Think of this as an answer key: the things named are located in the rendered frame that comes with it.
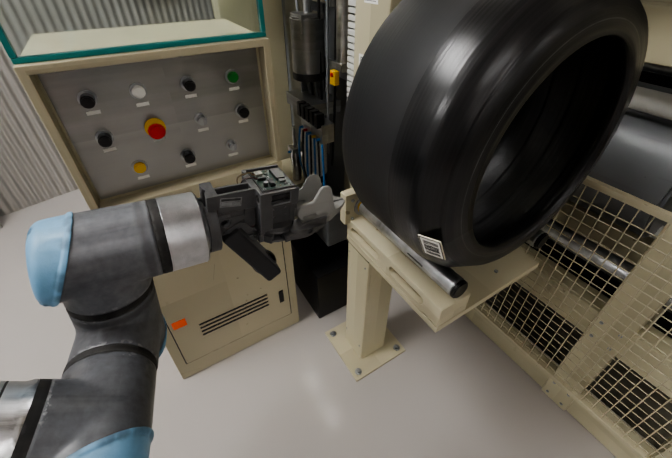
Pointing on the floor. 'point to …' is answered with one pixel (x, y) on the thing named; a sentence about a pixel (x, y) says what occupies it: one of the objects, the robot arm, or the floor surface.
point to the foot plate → (359, 368)
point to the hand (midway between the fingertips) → (336, 205)
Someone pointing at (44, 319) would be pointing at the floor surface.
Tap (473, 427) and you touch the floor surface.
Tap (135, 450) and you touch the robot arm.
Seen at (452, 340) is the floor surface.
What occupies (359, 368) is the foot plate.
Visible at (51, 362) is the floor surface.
